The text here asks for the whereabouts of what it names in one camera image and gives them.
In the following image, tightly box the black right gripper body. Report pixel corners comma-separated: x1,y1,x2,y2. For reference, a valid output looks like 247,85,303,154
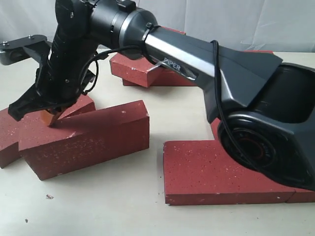
8,29,98,121

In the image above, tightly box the red brick with white chip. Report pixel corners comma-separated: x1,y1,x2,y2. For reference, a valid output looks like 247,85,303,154
19,100,150,180

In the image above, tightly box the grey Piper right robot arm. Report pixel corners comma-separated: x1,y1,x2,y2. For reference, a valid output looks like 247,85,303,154
0,0,315,191

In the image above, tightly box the red brick middle row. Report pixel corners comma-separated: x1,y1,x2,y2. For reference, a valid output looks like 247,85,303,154
210,118,220,140

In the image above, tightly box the white backdrop cloth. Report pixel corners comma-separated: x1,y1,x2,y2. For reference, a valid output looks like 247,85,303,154
0,0,315,52

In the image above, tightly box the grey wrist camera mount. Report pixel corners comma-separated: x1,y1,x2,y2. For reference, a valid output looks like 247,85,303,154
0,34,52,65

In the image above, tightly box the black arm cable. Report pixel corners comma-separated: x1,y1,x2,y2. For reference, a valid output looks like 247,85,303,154
81,40,315,184

